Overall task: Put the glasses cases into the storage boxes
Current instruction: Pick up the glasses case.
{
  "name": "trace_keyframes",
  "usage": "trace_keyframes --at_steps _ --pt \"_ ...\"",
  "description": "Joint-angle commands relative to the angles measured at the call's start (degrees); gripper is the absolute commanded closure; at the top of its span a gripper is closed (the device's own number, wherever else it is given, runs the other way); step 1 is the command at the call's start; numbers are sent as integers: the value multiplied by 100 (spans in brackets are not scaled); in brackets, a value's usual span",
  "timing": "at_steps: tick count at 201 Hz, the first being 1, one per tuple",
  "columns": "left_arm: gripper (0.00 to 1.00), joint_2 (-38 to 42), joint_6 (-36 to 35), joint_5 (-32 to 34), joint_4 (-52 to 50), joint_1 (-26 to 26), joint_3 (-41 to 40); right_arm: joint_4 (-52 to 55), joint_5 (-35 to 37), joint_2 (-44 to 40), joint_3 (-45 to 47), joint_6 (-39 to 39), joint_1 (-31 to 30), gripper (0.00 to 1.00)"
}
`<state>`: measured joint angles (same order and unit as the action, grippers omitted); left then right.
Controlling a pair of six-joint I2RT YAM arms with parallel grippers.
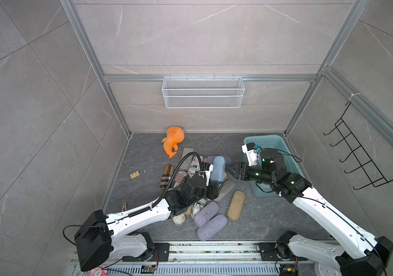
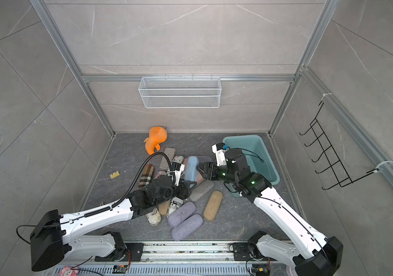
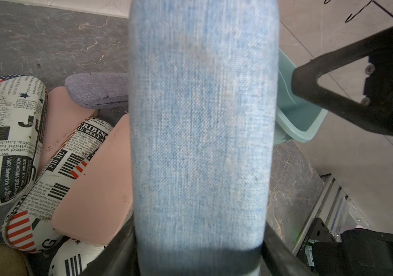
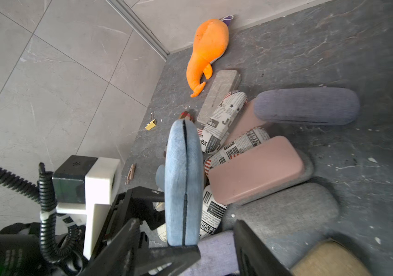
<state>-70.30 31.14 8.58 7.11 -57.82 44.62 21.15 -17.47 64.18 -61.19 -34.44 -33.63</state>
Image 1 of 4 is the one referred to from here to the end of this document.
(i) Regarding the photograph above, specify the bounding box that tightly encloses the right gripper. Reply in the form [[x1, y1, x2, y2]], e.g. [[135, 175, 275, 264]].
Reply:
[[225, 162, 275, 186]]

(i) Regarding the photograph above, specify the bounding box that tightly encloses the blue fabric case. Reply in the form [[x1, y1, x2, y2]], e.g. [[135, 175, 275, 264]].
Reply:
[[210, 156, 226, 182]]

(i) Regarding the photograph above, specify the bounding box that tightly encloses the grey marble glasses case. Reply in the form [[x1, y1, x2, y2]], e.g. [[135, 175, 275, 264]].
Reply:
[[179, 147, 194, 171]]

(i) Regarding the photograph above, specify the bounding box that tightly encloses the plaid brown glasses case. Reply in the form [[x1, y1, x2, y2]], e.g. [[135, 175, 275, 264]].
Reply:
[[160, 164, 174, 191]]

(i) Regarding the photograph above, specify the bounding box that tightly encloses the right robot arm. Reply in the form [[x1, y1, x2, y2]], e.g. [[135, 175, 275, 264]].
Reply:
[[226, 148, 393, 276]]

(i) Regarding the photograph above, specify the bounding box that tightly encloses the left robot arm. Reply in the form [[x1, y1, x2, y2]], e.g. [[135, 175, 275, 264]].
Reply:
[[70, 152, 226, 272]]

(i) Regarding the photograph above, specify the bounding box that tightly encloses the grey fabric glasses case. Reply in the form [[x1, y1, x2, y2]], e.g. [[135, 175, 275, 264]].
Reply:
[[214, 179, 236, 202]]

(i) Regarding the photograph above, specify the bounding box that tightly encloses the purple fabric case middle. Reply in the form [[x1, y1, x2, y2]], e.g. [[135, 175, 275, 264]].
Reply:
[[193, 201, 219, 228]]

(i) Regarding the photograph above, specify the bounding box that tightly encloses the purple fabric case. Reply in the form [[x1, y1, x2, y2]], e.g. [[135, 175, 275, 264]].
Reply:
[[206, 155, 232, 166], [193, 201, 219, 228], [196, 214, 228, 242]]

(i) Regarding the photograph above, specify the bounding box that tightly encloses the purple fabric case top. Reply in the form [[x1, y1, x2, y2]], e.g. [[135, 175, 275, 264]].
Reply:
[[206, 155, 232, 166]]

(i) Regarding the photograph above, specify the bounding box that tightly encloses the tan fabric case right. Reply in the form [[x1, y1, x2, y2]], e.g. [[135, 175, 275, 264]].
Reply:
[[227, 190, 246, 221]]

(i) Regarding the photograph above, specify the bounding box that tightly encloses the flag newspaper print case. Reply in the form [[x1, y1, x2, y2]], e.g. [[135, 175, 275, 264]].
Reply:
[[173, 170, 187, 187]]

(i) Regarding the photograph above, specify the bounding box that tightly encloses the purple fabric case bottom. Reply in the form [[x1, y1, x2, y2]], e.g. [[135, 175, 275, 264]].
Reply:
[[196, 214, 228, 242]]

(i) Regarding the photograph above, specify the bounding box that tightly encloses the orange plush whale toy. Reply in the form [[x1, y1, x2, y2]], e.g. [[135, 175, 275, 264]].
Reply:
[[162, 126, 185, 159]]

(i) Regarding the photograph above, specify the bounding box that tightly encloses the gold binder clip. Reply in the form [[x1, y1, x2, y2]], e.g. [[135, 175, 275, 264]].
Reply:
[[130, 171, 140, 179]]

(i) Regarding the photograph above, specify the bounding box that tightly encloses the pink white clock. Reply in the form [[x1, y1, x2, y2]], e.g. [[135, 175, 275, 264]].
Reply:
[[314, 262, 342, 276]]

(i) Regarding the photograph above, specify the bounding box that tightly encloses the pink toy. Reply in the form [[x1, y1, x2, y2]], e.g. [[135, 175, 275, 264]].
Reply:
[[88, 267, 108, 276]]

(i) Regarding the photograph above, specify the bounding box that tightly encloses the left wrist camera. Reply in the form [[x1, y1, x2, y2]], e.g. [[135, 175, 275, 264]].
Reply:
[[203, 162, 213, 186]]

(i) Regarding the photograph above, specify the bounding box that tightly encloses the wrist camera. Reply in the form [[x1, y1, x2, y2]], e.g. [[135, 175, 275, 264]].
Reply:
[[241, 142, 259, 166], [203, 162, 213, 186]]

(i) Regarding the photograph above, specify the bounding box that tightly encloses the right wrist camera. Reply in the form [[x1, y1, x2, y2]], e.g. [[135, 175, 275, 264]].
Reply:
[[241, 142, 259, 166]]

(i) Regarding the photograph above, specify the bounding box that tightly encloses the metal base rail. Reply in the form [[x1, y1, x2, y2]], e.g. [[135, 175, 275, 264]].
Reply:
[[68, 240, 356, 276]]

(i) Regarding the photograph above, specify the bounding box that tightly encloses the white wire mesh basket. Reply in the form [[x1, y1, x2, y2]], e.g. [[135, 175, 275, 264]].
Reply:
[[162, 77, 245, 109]]

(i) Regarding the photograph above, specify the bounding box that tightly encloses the black wire hook rack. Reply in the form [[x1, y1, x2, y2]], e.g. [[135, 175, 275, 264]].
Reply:
[[323, 101, 393, 190]]

